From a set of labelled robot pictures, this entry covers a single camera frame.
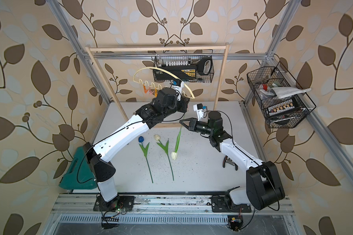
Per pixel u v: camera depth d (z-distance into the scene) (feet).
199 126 2.28
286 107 2.18
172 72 2.22
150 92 3.80
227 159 2.89
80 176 2.60
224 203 2.37
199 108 2.37
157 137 3.21
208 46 2.00
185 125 2.47
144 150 3.07
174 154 2.40
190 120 2.37
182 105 2.07
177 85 2.00
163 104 1.75
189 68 2.66
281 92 2.08
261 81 2.77
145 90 2.84
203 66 2.84
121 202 2.42
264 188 1.37
